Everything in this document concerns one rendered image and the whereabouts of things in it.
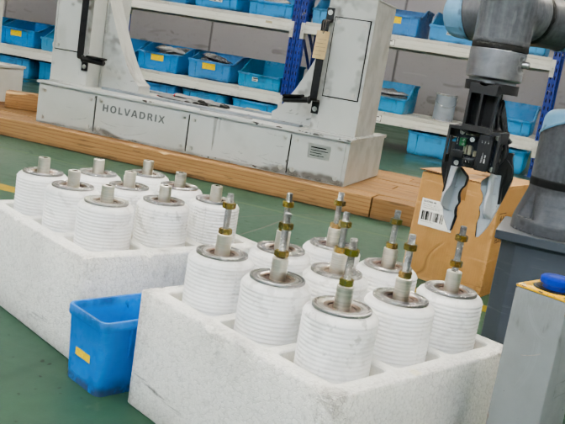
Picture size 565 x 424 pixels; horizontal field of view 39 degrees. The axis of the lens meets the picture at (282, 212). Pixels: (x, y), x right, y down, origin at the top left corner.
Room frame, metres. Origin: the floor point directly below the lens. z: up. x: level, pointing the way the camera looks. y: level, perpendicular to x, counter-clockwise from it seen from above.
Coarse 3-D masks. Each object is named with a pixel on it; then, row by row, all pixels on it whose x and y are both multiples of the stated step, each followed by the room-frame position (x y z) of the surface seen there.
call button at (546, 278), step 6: (546, 276) 0.96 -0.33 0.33; (552, 276) 0.96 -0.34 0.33; (558, 276) 0.97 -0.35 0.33; (564, 276) 0.98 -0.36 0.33; (546, 282) 0.95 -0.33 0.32; (552, 282) 0.95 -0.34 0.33; (558, 282) 0.95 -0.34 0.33; (564, 282) 0.95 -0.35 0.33; (546, 288) 0.96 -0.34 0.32; (552, 288) 0.95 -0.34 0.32; (558, 288) 0.95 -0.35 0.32; (564, 288) 0.95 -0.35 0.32
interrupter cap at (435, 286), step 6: (426, 282) 1.13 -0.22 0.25; (432, 282) 1.14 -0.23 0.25; (438, 282) 1.14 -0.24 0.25; (444, 282) 1.15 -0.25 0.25; (426, 288) 1.11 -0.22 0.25; (432, 288) 1.11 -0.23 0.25; (438, 288) 1.12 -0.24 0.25; (462, 288) 1.13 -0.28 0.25; (468, 288) 1.13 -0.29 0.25; (444, 294) 1.08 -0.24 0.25; (450, 294) 1.08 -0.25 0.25; (456, 294) 1.09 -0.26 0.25; (462, 294) 1.09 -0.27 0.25; (468, 294) 1.10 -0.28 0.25; (474, 294) 1.10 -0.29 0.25
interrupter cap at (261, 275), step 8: (256, 272) 1.04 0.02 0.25; (264, 272) 1.05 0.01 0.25; (288, 272) 1.06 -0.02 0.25; (256, 280) 1.00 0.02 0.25; (264, 280) 1.00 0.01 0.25; (272, 280) 1.02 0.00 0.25; (288, 280) 1.03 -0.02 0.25; (296, 280) 1.03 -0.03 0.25; (304, 280) 1.03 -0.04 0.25; (288, 288) 1.00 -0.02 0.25
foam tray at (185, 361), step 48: (144, 336) 1.10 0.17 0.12; (192, 336) 1.02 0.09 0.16; (240, 336) 0.99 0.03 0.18; (480, 336) 1.15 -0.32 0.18; (144, 384) 1.09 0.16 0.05; (192, 384) 1.01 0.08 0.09; (240, 384) 0.95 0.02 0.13; (288, 384) 0.89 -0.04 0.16; (336, 384) 0.88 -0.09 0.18; (384, 384) 0.90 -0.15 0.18; (432, 384) 0.98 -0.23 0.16; (480, 384) 1.06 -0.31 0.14
